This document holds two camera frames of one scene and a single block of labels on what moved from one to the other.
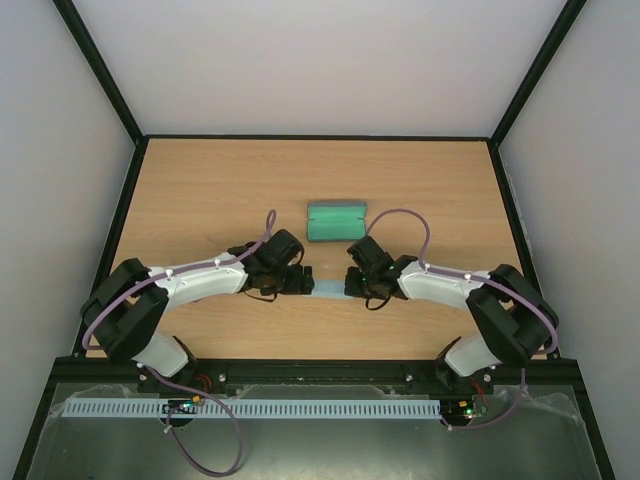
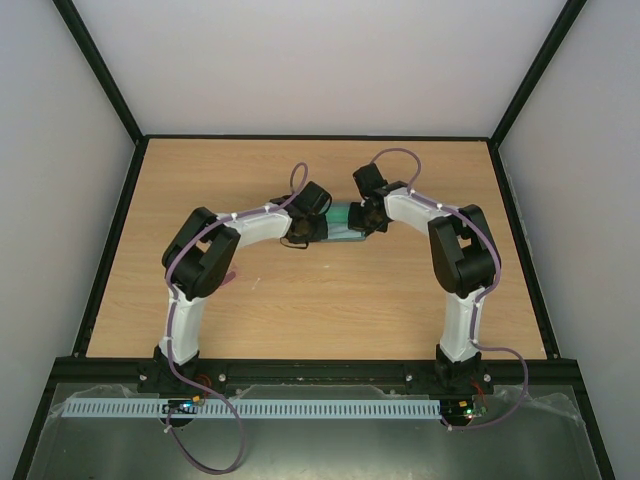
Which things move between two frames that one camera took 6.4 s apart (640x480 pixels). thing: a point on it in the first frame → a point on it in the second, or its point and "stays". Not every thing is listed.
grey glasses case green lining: [330, 221] stays
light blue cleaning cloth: [329, 289] → [340, 230]
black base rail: [315, 372] stays
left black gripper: [300, 284] → [320, 234]
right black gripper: [351, 281] → [356, 218]
